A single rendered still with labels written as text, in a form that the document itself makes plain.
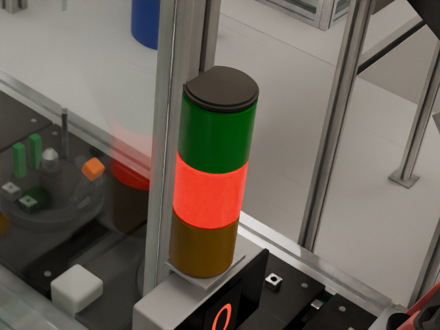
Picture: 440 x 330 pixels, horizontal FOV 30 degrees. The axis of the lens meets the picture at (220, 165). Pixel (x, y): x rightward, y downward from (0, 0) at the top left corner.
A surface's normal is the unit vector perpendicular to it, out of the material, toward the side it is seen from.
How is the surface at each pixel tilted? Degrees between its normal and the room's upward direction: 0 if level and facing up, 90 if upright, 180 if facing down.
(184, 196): 90
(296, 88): 0
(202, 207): 90
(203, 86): 0
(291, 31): 0
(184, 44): 90
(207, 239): 90
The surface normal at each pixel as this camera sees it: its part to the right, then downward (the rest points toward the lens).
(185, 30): -0.61, 0.44
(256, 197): 0.10, -0.78
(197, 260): -0.17, 0.60
